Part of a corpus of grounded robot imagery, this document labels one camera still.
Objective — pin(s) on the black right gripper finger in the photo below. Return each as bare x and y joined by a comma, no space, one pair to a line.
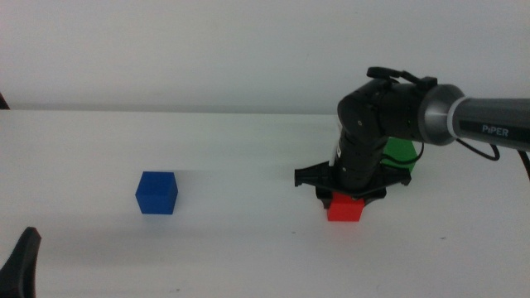
374,198
323,198

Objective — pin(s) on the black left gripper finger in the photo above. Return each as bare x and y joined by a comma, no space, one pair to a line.
20,269

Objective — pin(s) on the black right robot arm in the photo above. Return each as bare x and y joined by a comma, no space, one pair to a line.
372,111

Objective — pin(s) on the blue cube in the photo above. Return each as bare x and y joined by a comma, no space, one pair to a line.
156,194

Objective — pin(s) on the red cube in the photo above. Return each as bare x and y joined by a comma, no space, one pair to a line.
345,211

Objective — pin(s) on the dark backdrop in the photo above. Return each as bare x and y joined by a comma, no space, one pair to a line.
2,105

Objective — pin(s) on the green cube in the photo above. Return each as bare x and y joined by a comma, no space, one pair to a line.
403,150

